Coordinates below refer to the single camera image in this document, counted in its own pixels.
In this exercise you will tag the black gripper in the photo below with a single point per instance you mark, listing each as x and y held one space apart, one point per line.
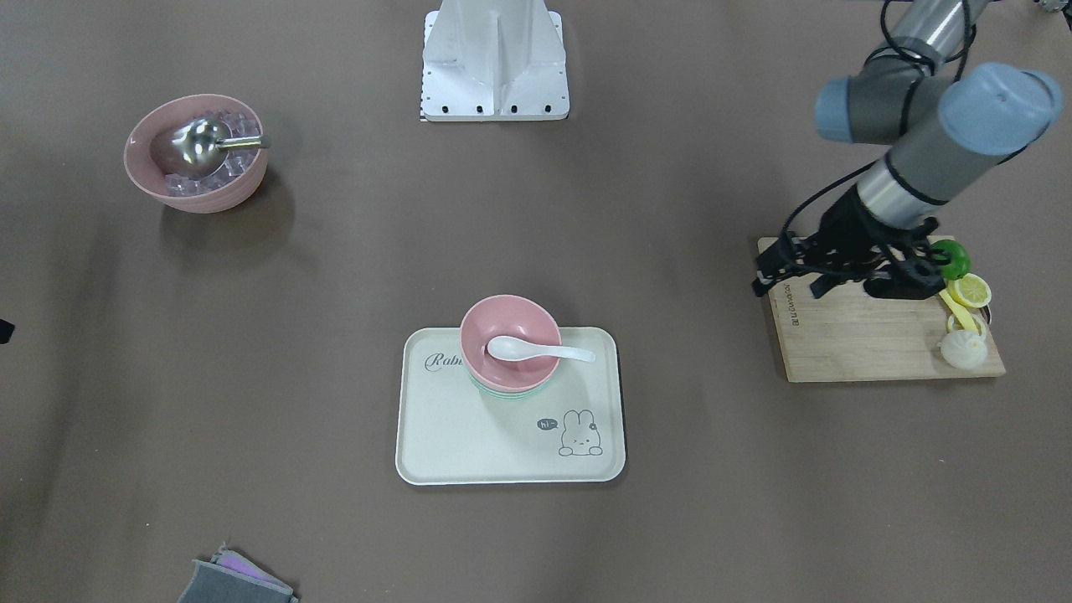
842 224

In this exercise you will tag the white ceramic spoon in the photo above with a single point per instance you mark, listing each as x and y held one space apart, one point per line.
513 349

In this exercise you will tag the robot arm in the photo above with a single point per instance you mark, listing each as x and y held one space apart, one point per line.
943 127

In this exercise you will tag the green bowl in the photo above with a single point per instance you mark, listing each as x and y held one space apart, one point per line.
490 391

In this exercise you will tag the pink bowl with ice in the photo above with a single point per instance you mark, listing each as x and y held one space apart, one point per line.
228 185

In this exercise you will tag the wooden cutting board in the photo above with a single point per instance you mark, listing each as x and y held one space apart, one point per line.
848 336

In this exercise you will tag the green lime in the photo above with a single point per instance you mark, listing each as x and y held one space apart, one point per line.
955 260

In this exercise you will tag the lemon half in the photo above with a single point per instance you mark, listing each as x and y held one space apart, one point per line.
970 291

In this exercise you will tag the cream rabbit tray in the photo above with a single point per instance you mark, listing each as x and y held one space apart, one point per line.
453 432

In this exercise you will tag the metal ice scoop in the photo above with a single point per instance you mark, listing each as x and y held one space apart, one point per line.
200 148

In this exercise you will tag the purple cloth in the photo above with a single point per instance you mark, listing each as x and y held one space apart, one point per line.
237 562

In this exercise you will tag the grey cloth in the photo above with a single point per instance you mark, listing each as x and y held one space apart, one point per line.
215 583

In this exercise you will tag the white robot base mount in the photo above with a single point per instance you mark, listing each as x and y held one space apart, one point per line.
488 61

